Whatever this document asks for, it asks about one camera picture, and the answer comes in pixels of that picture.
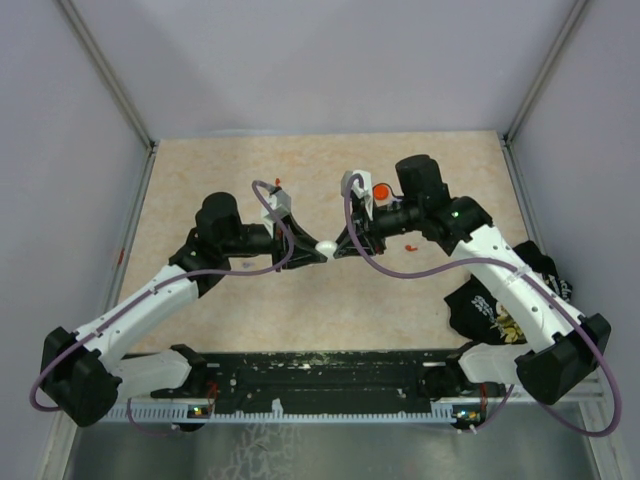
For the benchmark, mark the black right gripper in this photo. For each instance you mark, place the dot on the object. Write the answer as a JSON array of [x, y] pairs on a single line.
[[367, 231]]

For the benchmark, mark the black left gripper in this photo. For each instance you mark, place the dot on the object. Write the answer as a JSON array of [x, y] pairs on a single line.
[[292, 246]]

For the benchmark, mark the white round charging case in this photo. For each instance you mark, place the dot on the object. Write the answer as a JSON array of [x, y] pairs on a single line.
[[327, 249]]

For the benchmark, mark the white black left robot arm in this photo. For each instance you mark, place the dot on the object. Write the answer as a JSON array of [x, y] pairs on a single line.
[[85, 372]]

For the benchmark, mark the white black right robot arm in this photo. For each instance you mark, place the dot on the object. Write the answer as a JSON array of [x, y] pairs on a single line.
[[562, 347]]

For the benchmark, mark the orange round charging case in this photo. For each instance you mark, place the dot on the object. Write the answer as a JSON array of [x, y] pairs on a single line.
[[382, 192]]

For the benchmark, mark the black floral cloth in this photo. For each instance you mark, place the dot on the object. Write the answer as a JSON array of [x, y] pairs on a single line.
[[476, 315]]

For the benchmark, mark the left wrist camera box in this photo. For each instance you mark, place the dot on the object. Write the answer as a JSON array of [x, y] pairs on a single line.
[[279, 203]]

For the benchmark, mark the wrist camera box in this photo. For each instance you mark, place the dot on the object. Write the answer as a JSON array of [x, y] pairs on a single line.
[[279, 203], [359, 183]]

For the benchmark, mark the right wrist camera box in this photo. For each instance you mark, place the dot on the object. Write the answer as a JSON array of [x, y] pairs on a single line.
[[359, 183]]

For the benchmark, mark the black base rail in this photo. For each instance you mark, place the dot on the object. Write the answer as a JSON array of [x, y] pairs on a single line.
[[317, 383]]

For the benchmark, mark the aluminium frame post left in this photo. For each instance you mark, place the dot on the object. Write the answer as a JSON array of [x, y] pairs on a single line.
[[105, 71]]

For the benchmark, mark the aluminium frame post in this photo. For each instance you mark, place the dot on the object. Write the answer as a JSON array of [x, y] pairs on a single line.
[[105, 71], [569, 27]]

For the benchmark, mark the aluminium frame post right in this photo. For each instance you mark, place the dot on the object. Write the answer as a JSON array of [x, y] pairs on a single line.
[[569, 27]]

